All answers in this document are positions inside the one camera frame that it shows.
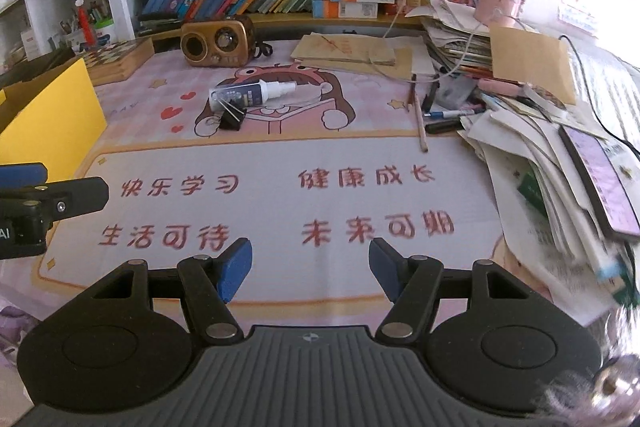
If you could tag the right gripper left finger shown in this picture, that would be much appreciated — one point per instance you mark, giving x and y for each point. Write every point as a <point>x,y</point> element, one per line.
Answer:
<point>209,284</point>

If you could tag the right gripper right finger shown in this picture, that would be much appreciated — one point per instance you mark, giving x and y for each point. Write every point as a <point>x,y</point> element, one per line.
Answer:
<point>411,284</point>

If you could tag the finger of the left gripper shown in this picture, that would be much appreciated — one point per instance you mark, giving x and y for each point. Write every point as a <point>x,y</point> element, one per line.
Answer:
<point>72,198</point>
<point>23,174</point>

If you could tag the black binder clip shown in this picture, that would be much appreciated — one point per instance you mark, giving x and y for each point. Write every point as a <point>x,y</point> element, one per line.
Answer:
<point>232,116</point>

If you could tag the white spray bottle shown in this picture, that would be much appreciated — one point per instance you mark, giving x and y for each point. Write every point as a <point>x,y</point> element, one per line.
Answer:
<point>249,94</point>

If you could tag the yellow cardboard box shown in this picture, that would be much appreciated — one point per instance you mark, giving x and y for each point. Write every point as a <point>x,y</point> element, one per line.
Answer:
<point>54,119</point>

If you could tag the checkered wooden chess box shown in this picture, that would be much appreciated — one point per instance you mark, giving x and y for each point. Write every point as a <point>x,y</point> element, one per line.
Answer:
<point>118,61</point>

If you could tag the printed desk mat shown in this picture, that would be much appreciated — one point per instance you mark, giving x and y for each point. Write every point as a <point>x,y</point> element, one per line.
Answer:
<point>309,179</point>

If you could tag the red toy bottle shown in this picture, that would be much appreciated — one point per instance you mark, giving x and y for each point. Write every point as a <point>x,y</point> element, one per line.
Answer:
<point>84,24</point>

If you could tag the pink checkered tablecloth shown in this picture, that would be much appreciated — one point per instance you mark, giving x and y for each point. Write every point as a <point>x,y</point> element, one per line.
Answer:
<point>308,164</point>

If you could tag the wooden pencil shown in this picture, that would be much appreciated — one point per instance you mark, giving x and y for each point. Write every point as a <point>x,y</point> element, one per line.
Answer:
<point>415,104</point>

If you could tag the messy paper stack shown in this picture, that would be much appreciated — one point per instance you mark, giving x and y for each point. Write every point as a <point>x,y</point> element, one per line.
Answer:
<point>547,218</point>

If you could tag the purple tablet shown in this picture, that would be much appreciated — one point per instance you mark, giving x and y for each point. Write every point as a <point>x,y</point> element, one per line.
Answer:
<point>610,201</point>

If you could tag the brown retro radio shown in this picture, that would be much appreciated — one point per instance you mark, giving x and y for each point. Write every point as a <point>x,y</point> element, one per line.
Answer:
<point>226,42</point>

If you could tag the kraft paper sheets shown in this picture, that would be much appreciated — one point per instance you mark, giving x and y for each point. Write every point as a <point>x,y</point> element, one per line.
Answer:
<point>370,55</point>

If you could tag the brown paper envelope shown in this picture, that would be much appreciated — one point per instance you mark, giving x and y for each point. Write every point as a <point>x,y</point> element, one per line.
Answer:
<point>533,58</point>

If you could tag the orange white box lower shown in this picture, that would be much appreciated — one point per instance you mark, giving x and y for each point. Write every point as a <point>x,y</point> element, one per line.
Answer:
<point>336,9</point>

